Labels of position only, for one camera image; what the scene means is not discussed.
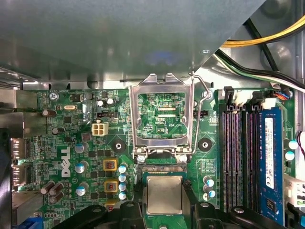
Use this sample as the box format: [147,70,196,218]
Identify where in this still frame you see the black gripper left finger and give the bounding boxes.
[51,185,143,229]

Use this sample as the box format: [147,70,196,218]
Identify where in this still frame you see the black PC case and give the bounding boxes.
[0,0,305,229]

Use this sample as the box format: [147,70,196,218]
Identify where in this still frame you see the grey power supply unit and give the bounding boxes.
[0,0,267,83]

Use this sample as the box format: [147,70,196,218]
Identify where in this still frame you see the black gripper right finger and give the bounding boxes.
[183,182,286,229]

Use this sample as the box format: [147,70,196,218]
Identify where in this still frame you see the metal socket cover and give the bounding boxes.
[128,73,194,157]

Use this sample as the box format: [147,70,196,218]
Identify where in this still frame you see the green Dell motherboard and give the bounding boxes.
[14,87,296,229]

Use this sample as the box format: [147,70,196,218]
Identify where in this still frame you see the black and white wire bundle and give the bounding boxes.
[213,19,305,93]

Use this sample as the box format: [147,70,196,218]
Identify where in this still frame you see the silver CPU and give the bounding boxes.
[146,176,183,215]

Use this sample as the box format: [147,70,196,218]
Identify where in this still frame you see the blue RAM stick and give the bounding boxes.
[258,106,285,226]

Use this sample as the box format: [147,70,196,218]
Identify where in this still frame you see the wire locking lever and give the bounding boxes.
[189,73,213,155]

